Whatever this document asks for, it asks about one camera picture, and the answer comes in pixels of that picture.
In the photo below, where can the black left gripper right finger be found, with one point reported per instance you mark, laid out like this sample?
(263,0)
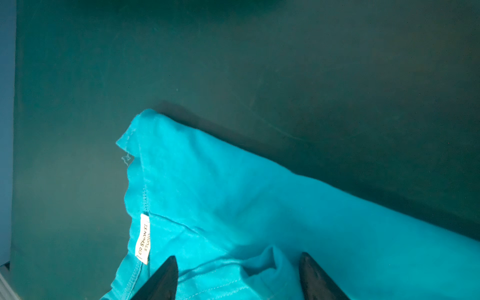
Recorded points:
(315,283)

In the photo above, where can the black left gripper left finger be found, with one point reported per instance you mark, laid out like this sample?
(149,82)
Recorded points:
(163,284)

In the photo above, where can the teal printed t-shirt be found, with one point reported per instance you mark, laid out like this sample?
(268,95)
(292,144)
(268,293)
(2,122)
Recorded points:
(238,224)

